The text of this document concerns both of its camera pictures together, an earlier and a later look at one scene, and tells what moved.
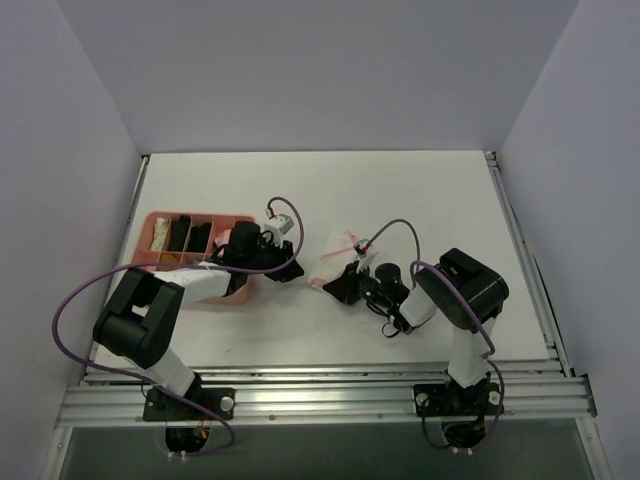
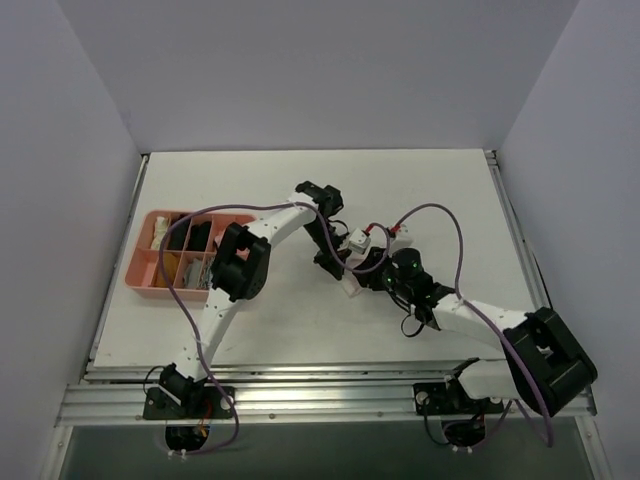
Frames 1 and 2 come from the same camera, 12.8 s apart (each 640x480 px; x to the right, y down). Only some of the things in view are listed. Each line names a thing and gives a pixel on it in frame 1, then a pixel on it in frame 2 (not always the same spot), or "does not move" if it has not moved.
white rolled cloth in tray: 160,227 does not move
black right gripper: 355,279 -> 365,273
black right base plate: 439,400 does not move
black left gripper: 278,255 -> 327,254
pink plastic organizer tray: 179,238 does not move
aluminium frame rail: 532,394 does not move
